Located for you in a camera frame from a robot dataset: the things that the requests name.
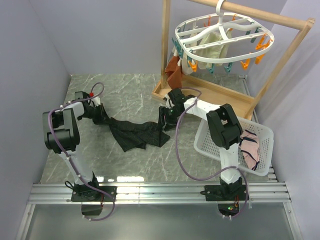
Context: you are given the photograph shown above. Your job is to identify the orange clothes peg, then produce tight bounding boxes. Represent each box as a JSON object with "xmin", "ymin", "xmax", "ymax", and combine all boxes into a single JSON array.
[{"xmin": 188, "ymin": 60, "xmax": 198, "ymax": 72}]

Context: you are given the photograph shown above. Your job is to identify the purple cable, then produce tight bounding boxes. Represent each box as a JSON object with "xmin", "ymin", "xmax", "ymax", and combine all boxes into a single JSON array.
[
  {"xmin": 174, "ymin": 86, "xmax": 250, "ymax": 221},
  {"xmin": 47, "ymin": 81, "xmax": 117, "ymax": 222}
]

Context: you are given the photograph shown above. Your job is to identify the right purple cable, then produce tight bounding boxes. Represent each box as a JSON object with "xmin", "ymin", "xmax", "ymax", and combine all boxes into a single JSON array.
[{"xmin": 174, "ymin": 86, "xmax": 250, "ymax": 221}]

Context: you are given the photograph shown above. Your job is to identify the aluminium mounting rail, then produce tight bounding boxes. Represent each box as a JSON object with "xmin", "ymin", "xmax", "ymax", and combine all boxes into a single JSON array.
[{"xmin": 27, "ymin": 181, "xmax": 291, "ymax": 205}]

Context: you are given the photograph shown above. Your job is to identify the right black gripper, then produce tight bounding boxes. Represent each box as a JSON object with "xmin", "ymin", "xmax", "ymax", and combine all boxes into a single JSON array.
[{"xmin": 156, "ymin": 106, "xmax": 184, "ymax": 132}]

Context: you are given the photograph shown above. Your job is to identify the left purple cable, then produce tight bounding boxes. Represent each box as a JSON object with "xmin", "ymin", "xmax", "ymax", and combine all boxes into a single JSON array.
[{"xmin": 47, "ymin": 81, "xmax": 117, "ymax": 222}]

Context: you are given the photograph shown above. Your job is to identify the wooden drying rack frame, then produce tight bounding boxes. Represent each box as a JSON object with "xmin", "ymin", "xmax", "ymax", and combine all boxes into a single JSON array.
[{"xmin": 151, "ymin": 0, "xmax": 316, "ymax": 121}]

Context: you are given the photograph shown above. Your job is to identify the pink navy underwear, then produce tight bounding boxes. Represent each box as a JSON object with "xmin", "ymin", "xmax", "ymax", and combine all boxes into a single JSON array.
[{"xmin": 240, "ymin": 129, "xmax": 260, "ymax": 171}]

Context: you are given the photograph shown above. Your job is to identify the beige underwear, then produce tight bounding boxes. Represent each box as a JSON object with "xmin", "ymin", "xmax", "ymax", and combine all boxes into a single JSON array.
[{"xmin": 171, "ymin": 37, "xmax": 196, "ymax": 75}]

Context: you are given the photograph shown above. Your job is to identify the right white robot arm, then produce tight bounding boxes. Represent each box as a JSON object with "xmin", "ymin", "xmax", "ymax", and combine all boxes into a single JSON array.
[{"xmin": 158, "ymin": 88, "xmax": 249, "ymax": 202}]

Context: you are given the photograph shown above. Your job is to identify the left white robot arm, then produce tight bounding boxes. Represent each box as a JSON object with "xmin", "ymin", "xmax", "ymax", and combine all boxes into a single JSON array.
[{"xmin": 42, "ymin": 91, "xmax": 117, "ymax": 202}]

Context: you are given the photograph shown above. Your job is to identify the white clip hanger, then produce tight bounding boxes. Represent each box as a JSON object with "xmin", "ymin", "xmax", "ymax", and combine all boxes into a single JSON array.
[{"xmin": 174, "ymin": 0, "xmax": 275, "ymax": 65}]

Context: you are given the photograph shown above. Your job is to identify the white plastic basket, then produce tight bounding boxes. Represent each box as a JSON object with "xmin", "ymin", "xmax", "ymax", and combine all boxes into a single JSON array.
[{"xmin": 193, "ymin": 117, "xmax": 274, "ymax": 176}]

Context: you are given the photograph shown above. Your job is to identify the black striped underwear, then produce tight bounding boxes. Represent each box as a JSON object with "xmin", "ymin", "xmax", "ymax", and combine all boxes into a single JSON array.
[{"xmin": 102, "ymin": 117, "xmax": 170, "ymax": 152}]

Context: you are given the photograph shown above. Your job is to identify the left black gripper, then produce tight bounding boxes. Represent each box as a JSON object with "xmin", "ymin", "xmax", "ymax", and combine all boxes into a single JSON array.
[{"xmin": 80, "ymin": 102, "xmax": 113, "ymax": 125}]

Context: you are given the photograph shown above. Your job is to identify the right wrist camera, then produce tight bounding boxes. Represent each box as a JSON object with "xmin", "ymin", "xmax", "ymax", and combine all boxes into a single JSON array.
[{"xmin": 163, "ymin": 94, "xmax": 174, "ymax": 109}]

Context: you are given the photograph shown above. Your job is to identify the pale green underwear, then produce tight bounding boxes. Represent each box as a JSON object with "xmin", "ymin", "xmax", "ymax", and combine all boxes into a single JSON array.
[{"xmin": 195, "ymin": 32, "xmax": 230, "ymax": 59}]

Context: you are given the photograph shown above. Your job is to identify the rust brown underwear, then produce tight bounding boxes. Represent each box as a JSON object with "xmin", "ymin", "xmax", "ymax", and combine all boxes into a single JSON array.
[{"xmin": 165, "ymin": 56, "xmax": 183, "ymax": 89}]

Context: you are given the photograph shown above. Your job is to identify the teal clothes peg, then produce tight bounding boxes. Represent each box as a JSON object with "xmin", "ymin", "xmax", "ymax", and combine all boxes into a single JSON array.
[{"xmin": 206, "ymin": 63, "xmax": 216, "ymax": 74}]

